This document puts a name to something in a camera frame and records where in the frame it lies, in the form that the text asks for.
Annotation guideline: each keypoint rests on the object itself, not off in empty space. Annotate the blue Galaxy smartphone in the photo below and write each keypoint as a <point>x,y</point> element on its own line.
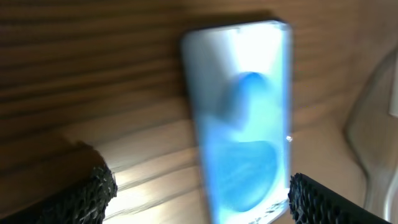
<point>239,85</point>

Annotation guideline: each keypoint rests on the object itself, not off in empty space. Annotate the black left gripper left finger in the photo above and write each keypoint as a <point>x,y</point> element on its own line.
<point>84,202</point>

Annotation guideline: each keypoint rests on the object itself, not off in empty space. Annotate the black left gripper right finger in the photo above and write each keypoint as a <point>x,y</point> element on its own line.
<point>312,203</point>

